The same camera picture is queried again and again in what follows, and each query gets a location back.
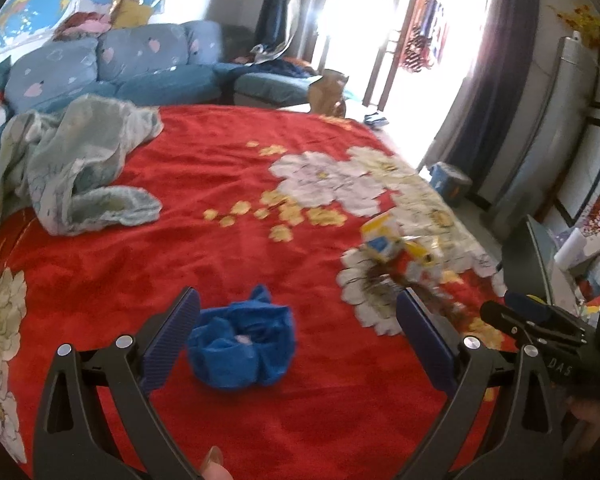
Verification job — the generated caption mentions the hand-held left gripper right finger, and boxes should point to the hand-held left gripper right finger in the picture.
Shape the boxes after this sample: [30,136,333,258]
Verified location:
[395,289,566,480]

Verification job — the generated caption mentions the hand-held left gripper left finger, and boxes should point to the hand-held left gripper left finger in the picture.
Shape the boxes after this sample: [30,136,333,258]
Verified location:
[31,286,202,480]

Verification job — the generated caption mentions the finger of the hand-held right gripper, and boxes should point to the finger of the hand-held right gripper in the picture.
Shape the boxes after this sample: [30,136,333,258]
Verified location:
[505,291,556,322]
[480,301,597,350]

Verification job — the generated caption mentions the blue cloth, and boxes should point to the blue cloth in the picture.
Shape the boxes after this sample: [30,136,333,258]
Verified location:
[186,285,297,391]

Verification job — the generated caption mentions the yellow white snack wrapper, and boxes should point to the yellow white snack wrapper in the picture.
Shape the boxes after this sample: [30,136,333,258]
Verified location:
[360,212,481,326]

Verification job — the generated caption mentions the person's right hand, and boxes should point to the person's right hand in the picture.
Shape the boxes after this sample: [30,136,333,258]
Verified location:
[567,394,600,443]

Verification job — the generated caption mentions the person's left hand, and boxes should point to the person's left hand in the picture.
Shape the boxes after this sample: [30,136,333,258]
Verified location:
[200,446,236,480]

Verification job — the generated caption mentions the grey chair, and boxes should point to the grey chair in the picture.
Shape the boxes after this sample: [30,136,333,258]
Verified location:
[500,214,558,306]

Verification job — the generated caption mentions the white paper roll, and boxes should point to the white paper roll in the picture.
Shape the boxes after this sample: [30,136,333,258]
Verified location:
[554,230,588,273]

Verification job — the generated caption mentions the red floral blanket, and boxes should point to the red floral blanket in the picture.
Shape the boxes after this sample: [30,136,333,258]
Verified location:
[0,105,511,480]

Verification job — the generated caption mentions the blue storage box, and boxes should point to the blue storage box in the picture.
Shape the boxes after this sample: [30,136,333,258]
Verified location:
[428,161,473,206]

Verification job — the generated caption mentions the grey refrigerator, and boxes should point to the grey refrigerator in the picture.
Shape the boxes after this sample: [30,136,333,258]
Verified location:
[495,32,600,233]

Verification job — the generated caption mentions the light green cloth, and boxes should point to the light green cloth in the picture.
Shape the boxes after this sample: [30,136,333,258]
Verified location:
[0,94,165,241]

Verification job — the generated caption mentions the grey window curtain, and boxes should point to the grey window curtain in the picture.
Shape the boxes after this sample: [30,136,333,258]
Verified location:
[417,0,546,211]

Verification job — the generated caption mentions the brown paper bag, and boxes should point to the brown paper bag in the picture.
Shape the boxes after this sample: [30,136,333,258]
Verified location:
[307,69,350,117]

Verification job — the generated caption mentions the blue patterned sofa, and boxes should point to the blue patterned sofa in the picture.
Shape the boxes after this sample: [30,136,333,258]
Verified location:
[0,20,326,126]

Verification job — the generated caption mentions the yellow artificial flowers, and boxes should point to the yellow artificial flowers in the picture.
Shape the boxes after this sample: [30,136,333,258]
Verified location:
[555,4,600,51]

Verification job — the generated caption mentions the crumpled grey cloth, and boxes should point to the crumpled grey cloth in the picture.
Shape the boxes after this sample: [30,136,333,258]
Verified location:
[250,42,291,66]

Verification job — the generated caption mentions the hanging colourful clothes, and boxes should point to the hanging colourful clothes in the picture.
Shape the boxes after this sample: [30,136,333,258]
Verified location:
[399,0,451,73]

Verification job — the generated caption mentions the pink clothes pile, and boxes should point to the pink clothes pile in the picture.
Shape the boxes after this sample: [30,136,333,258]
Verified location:
[55,11,112,41]

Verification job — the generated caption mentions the yellow pillow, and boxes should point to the yellow pillow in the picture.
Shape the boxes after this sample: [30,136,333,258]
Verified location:
[111,0,153,30]

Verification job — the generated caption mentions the world map poster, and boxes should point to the world map poster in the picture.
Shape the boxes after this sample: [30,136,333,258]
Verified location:
[0,0,76,53]

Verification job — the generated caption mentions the dark blue curtain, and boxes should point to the dark blue curtain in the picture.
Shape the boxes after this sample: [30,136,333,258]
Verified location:
[254,0,326,51]

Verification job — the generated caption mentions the wooden door frame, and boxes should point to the wooden door frame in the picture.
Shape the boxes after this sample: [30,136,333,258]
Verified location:
[300,0,496,111]

